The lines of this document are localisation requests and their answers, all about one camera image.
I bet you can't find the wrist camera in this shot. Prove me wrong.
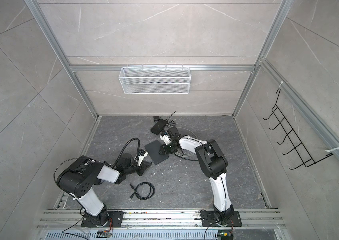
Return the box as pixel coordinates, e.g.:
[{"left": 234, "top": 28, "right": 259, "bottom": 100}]
[
  {"left": 160, "top": 134, "right": 171, "bottom": 145},
  {"left": 137, "top": 149, "right": 148, "bottom": 166}
]

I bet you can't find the dark grey network switch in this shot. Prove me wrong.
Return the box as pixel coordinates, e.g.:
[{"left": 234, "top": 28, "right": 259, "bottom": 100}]
[{"left": 145, "top": 140, "right": 169, "bottom": 165}]

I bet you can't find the grey ethernet cable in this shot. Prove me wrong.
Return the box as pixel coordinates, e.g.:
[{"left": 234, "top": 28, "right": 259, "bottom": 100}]
[{"left": 172, "top": 125, "right": 200, "bottom": 158}]

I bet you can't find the ribbed black network switch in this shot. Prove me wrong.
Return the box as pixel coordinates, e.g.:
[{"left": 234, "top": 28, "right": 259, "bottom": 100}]
[{"left": 151, "top": 119, "right": 167, "bottom": 135}]

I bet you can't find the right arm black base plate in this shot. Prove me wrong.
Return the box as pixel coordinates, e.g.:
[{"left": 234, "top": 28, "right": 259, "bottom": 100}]
[{"left": 199, "top": 210, "right": 242, "bottom": 228}]

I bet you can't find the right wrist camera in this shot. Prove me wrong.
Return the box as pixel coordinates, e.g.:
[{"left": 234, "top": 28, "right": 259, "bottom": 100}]
[{"left": 160, "top": 134, "right": 171, "bottom": 145}]

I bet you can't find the aluminium mounting rail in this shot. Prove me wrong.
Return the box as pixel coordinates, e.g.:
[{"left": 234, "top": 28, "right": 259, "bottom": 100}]
[{"left": 37, "top": 209, "right": 286, "bottom": 230}]

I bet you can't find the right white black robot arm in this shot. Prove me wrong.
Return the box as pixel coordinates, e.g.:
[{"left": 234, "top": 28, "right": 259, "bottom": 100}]
[{"left": 159, "top": 127, "right": 234, "bottom": 225}]

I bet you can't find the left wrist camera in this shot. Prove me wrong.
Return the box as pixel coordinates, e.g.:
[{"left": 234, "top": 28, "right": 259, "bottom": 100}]
[{"left": 137, "top": 149, "right": 148, "bottom": 166}]

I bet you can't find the black wire hook rack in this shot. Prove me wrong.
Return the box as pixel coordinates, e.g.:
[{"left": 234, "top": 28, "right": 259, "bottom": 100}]
[{"left": 263, "top": 89, "right": 333, "bottom": 170}]

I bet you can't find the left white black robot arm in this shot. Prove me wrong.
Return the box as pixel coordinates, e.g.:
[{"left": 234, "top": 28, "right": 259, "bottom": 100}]
[{"left": 54, "top": 138, "right": 152, "bottom": 227}]

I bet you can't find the short black cable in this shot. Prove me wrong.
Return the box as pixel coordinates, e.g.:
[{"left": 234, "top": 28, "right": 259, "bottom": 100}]
[{"left": 129, "top": 181, "right": 156, "bottom": 201}]

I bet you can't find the white wire mesh basket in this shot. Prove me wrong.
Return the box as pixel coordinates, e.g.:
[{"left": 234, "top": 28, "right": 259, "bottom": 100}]
[{"left": 119, "top": 67, "right": 191, "bottom": 95}]

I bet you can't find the black power adapter with cable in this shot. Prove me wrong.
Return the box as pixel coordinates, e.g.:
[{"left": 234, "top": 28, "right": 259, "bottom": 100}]
[{"left": 154, "top": 112, "right": 176, "bottom": 129}]

